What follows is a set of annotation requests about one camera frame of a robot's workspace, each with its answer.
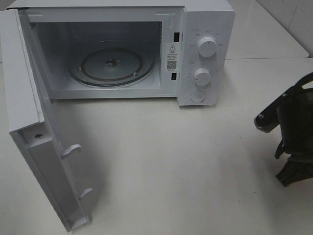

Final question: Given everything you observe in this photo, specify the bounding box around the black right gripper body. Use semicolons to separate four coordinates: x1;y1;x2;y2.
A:
254;87;313;157

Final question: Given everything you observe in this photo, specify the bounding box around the white microwave oven body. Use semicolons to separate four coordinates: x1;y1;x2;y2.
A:
6;0;235;106

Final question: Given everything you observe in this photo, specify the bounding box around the round door release button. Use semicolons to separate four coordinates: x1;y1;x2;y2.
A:
191;91;206;102

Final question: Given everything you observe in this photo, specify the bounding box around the white microwave door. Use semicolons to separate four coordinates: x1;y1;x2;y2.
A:
0;9;89;231

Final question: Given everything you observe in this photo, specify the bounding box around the glass microwave turntable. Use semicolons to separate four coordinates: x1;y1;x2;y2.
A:
68;47;155;87

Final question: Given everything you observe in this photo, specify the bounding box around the white timer knob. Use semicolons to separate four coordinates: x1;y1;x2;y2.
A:
193;68;211;86

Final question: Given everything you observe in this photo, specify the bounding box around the white upper power knob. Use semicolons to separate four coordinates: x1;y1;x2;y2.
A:
197;35;217;57

